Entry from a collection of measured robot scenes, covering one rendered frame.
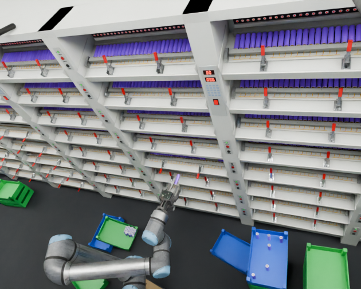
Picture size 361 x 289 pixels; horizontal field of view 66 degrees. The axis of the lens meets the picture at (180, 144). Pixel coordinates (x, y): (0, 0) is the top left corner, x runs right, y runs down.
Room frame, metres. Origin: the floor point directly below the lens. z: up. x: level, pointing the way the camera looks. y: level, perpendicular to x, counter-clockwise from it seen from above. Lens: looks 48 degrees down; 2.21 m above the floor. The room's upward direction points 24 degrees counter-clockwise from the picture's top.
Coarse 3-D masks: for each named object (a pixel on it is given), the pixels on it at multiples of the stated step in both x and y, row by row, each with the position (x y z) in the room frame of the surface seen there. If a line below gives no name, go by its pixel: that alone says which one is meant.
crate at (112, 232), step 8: (104, 224) 1.39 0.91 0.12; (112, 224) 1.38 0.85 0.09; (120, 224) 1.36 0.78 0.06; (128, 224) 1.31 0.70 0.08; (104, 232) 1.33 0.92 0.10; (112, 232) 1.31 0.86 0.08; (120, 232) 1.29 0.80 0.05; (136, 232) 1.24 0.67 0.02; (104, 240) 1.26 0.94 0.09; (112, 240) 1.24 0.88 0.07; (120, 240) 1.22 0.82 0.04; (128, 240) 1.21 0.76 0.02; (120, 248) 1.16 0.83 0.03; (128, 248) 1.11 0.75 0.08
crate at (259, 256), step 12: (252, 228) 0.64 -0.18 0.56; (252, 240) 0.60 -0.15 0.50; (264, 240) 0.58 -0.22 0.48; (276, 240) 0.55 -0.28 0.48; (252, 252) 0.54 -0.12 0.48; (264, 252) 0.52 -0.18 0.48; (276, 252) 0.49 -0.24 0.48; (252, 264) 0.48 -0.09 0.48; (264, 264) 0.46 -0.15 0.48; (276, 264) 0.43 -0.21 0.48; (264, 276) 0.40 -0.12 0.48; (276, 276) 0.38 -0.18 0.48; (276, 288) 0.32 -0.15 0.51
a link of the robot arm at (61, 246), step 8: (56, 240) 0.88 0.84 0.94; (64, 240) 0.88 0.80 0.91; (48, 248) 0.86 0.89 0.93; (56, 248) 0.84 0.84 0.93; (64, 248) 0.84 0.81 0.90; (72, 248) 0.84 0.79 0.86; (80, 248) 0.85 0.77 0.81; (88, 248) 0.87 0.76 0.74; (48, 256) 0.81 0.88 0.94; (56, 256) 0.79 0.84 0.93; (64, 256) 0.79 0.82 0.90; (72, 256) 0.81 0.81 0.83; (80, 256) 0.82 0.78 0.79; (88, 256) 0.82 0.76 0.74; (96, 256) 0.83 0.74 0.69; (104, 256) 0.84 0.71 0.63; (112, 256) 0.85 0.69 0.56; (128, 256) 0.90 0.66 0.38; (136, 256) 0.87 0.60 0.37; (120, 280) 0.76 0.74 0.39; (128, 280) 0.74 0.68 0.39; (136, 280) 0.72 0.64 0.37; (144, 280) 0.72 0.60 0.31
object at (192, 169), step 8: (144, 152) 1.36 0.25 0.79; (144, 160) 1.32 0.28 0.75; (152, 160) 1.30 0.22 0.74; (200, 160) 1.11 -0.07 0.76; (208, 160) 1.08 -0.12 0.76; (216, 160) 1.06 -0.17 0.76; (160, 168) 1.23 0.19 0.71; (168, 168) 1.18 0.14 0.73; (176, 168) 1.15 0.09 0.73; (184, 168) 1.13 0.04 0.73; (192, 168) 1.10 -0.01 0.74; (208, 168) 1.04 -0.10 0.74; (216, 168) 1.01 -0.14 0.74; (224, 168) 0.99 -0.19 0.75; (224, 176) 0.95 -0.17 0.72
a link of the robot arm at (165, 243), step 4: (164, 232) 0.74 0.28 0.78; (164, 236) 0.71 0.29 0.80; (168, 236) 0.74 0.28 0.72; (164, 240) 0.69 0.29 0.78; (168, 240) 0.71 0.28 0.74; (156, 244) 0.69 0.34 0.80; (160, 244) 0.68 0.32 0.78; (164, 244) 0.68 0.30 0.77; (168, 244) 0.68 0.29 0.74; (156, 248) 0.67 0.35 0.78; (160, 248) 0.66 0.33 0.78; (164, 248) 0.66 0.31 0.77; (168, 248) 0.66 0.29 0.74
